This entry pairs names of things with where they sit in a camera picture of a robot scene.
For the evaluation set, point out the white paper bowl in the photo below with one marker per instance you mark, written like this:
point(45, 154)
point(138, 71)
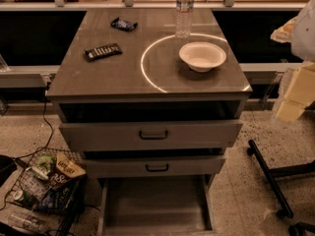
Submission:
point(202, 56)

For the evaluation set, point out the black chocolate bar wrapper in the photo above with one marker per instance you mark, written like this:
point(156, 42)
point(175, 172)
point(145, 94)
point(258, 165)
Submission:
point(102, 52)

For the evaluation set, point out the clear plastic water bottle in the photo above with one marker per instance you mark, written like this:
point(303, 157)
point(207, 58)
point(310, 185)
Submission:
point(184, 11)

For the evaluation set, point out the black wire basket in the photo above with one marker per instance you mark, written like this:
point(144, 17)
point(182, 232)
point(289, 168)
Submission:
point(54, 193)

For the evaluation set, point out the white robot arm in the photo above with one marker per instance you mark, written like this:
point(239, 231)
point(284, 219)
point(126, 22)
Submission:
point(299, 83)

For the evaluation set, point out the green snack bag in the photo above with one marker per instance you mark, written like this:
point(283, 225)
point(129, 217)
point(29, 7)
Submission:
point(46, 164)

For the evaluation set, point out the black chair base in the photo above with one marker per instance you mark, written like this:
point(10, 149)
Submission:
point(271, 174)

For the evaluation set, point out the grey drawer cabinet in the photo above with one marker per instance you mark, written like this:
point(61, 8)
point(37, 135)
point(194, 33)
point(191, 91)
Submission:
point(147, 82)

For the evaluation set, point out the green can in basket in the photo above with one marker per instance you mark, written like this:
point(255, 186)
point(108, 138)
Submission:
point(24, 199)

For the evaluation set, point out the tan chip bag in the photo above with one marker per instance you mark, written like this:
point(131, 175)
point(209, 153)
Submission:
point(68, 167)

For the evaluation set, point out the plastic bottle on floor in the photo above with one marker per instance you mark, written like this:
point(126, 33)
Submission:
point(26, 221)

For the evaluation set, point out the dark blue snack packet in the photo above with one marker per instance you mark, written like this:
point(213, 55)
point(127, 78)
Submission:
point(124, 25)

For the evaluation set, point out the grey drawer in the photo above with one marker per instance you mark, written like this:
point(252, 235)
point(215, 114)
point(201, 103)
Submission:
point(155, 166)
point(155, 206)
point(150, 135)

